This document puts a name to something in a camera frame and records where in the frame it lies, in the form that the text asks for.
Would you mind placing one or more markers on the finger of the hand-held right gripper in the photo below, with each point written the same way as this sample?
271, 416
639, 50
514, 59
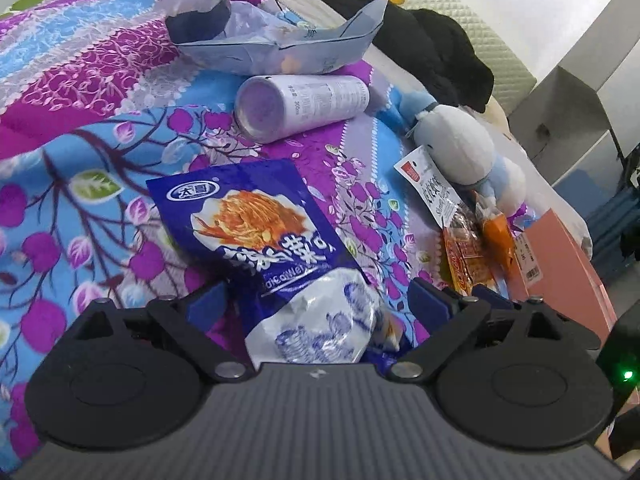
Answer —
492, 295

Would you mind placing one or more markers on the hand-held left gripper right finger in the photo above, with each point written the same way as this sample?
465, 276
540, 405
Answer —
427, 302

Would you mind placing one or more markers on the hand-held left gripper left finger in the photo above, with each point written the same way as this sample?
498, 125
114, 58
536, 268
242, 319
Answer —
205, 307

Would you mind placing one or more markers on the blue noodle snack packet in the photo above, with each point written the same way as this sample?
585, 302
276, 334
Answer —
240, 220

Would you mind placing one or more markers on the clear yellow snack packet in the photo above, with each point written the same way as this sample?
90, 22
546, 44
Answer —
465, 260

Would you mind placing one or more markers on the small orange snack packet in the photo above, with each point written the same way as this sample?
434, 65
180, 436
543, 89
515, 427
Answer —
497, 235

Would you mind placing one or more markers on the salmon pink cardboard box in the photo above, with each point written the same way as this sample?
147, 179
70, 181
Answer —
560, 270

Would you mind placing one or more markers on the white and blue plush toy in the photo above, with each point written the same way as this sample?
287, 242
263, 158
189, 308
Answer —
455, 145

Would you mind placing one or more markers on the black stand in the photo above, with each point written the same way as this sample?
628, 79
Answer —
631, 195

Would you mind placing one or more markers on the beige cloth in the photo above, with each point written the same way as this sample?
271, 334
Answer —
500, 117

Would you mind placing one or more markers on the grey cabinet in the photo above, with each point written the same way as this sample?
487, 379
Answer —
565, 105

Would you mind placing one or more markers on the purple blue floral blanket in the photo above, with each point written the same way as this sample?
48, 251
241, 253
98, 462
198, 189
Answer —
75, 135

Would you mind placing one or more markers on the white cylindrical can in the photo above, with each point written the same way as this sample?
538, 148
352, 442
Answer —
310, 105

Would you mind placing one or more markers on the black clothing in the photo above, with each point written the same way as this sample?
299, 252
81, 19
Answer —
430, 45

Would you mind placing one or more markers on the translucent pale blue plastic bag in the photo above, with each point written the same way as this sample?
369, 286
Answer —
300, 45

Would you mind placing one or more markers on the pale quilted pillow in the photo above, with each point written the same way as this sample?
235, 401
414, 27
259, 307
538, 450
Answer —
475, 5

